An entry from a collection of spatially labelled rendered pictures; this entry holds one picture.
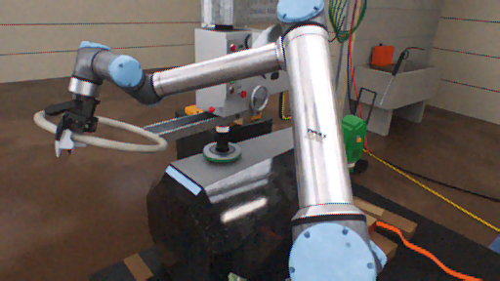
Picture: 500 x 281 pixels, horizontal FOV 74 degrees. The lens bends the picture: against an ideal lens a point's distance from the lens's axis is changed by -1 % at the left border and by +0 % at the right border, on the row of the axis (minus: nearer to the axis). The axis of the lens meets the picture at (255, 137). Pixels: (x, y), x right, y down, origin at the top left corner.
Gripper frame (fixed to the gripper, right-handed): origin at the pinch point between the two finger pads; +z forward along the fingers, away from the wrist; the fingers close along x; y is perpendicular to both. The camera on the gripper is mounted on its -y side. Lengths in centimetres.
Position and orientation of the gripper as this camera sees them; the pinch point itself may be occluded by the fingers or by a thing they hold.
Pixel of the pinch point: (62, 151)
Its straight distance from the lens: 126.6
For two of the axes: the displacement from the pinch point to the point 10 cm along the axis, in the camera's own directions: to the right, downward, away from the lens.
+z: -2.9, 9.5, 1.0
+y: 9.5, 3.0, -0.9
